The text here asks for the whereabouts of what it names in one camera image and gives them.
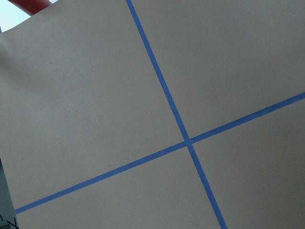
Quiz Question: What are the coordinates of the brown paper table cover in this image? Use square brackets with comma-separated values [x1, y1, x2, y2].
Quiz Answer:
[0, 0, 305, 229]

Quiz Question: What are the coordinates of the red cylinder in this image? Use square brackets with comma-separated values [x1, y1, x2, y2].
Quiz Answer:
[9, 0, 52, 16]

